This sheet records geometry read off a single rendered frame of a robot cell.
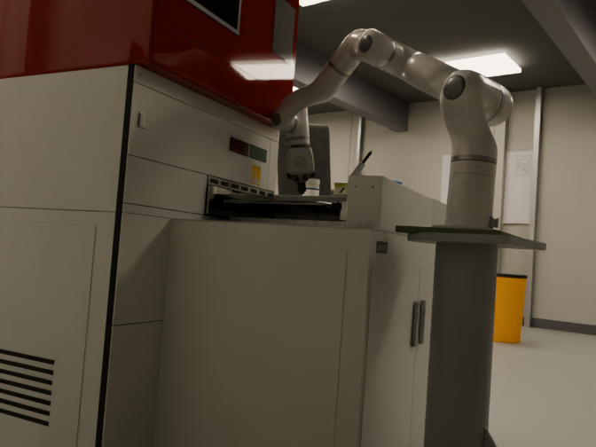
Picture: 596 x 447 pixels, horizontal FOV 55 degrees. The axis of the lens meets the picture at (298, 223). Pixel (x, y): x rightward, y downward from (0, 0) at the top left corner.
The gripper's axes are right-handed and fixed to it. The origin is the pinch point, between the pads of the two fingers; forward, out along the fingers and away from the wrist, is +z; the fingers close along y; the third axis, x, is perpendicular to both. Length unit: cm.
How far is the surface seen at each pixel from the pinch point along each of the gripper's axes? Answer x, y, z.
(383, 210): -63, 16, 13
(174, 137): -40, -40, -14
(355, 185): -61, 9, 6
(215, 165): -21.2, -29.7, -7.3
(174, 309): -40, -43, 37
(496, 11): 306, 219, -187
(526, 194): 526, 340, -27
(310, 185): 29.2, 6.3, -3.9
